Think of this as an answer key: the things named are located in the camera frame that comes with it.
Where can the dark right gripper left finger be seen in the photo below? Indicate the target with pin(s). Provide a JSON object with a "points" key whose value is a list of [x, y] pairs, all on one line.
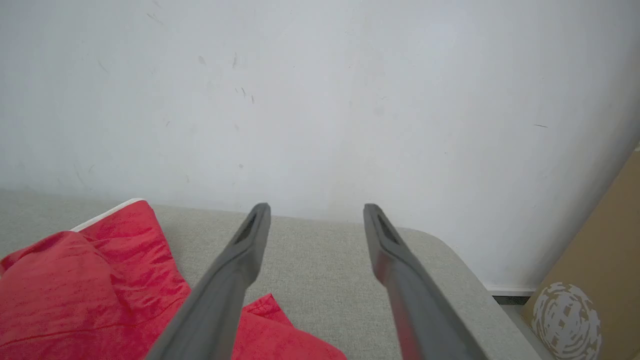
{"points": [[220, 295]]}

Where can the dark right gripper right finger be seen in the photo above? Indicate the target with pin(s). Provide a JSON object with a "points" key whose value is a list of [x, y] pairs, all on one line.
{"points": [[420, 300]]}

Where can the red basketball shorts white trim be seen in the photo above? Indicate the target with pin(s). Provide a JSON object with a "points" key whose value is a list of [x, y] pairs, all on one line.
{"points": [[90, 300]]}

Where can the brown printed cardboard box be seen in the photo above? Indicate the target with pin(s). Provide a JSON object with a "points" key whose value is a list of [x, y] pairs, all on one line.
{"points": [[600, 280]]}

